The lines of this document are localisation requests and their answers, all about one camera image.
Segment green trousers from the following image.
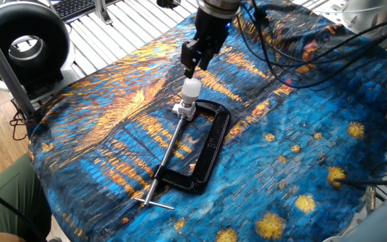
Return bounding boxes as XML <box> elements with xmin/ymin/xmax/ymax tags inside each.
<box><xmin>0</xmin><ymin>153</ymin><xmax>52</xmax><ymax>242</ymax></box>

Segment white light bulb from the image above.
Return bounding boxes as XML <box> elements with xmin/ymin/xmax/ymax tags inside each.
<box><xmin>181</xmin><ymin>77</ymin><xmax>202</xmax><ymax>106</ymax></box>

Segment silver cylinder base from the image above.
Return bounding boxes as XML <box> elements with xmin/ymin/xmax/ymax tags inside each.
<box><xmin>341</xmin><ymin>0</ymin><xmax>387</xmax><ymax>34</ymax></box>

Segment aluminium frame post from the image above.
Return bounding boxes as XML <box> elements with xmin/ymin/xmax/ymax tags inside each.
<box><xmin>0</xmin><ymin>15</ymin><xmax>36</xmax><ymax>120</ymax></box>

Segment silver metal plug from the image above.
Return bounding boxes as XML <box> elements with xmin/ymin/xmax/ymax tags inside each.
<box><xmin>364</xmin><ymin>184</ymin><xmax>378</xmax><ymax>212</ymax></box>

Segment thick black cable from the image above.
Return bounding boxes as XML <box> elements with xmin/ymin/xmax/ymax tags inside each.
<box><xmin>334</xmin><ymin>161</ymin><xmax>387</xmax><ymax>186</ymax></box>

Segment white lamp socket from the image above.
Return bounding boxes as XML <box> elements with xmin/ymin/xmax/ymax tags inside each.
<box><xmin>172</xmin><ymin>102</ymin><xmax>197</xmax><ymax>122</ymax></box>

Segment thin black cable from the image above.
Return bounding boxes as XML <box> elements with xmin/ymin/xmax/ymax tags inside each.
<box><xmin>0</xmin><ymin>177</ymin><xmax>46</xmax><ymax>242</ymax></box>

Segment aluminium bracket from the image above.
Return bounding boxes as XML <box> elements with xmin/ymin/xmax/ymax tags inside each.
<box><xmin>92</xmin><ymin>0</ymin><xmax>114</xmax><ymax>25</ymax></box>

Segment black C-clamp with silver screw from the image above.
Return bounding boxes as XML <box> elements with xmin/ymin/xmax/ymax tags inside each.
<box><xmin>134</xmin><ymin>99</ymin><xmax>231</xmax><ymax>210</ymax></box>

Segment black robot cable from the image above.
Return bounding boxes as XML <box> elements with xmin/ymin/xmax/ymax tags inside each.
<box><xmin>235</xmin><ymin>0</ymin><xmax>387</xmax><ymax>91</ymax></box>

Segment black round knob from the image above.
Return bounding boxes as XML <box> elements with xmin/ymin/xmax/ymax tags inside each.
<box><xmin>156</xmin><ymin>0</ymin><xmax>182</xmax><ymax>9</ymax></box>

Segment black wire tangle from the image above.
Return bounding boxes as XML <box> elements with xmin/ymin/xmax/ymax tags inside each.
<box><xmin>9</xmin><ymin>100</ymin><xmax>30</xmax><ymax>142</ymax></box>

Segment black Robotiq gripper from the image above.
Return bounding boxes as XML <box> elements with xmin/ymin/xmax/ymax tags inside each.
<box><xmin>181</xmin><ymin>9</ymin><xmax>235</xmax><ymax>79</ymax></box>

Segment starry night painting tablecloth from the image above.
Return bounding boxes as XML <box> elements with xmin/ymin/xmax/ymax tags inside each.
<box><xmin>27</xmin><ymin>0</ymin><xmax>387</xmax><ymax>242</ymax></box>

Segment black keyboard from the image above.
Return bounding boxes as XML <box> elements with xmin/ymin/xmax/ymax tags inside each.
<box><xmin>48</xmin><ymin>0</ymin><xmax>120</xmax><ymax>21</ymax></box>

